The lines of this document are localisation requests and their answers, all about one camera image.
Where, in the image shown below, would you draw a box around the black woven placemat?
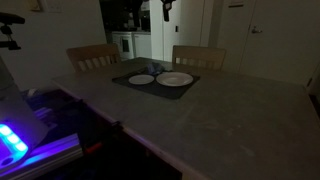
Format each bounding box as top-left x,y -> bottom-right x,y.
111,65 -> 201,100

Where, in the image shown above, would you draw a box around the black camera clamp mount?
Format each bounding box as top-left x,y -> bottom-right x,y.
0,11 -> 26,52

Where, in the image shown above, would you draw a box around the small white plate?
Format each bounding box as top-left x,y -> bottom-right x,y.
128,74 -> 156,86

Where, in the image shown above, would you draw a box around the large white plate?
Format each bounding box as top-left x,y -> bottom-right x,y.
155,71 -> 195,88

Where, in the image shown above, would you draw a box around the aluminium frame rail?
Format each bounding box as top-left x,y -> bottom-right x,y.
0,133 -> 84,180

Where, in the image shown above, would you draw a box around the white wall switch plate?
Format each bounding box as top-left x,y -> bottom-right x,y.
31,0 -> 64,14

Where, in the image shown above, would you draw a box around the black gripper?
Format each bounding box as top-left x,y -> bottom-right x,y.
160,0 -> 177,23

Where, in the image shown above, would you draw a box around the light wooden slat-back chair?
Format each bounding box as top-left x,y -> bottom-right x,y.
65,43 -> 122,73
171,44 -> 227,71

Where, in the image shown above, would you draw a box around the red clamp handle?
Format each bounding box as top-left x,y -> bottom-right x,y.
83,141 -> 104,155

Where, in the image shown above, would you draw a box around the white kitchen cabinet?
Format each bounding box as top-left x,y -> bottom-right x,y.
132,32 -> 153,60

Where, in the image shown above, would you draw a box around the metal door lever handle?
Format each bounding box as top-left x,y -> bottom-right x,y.
251,25 -> 263,35

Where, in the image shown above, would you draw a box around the white room door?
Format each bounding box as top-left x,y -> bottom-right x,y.
239,0 -> 320,87

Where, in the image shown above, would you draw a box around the blue folded cloth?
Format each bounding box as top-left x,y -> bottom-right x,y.
145,61 -> 166,76

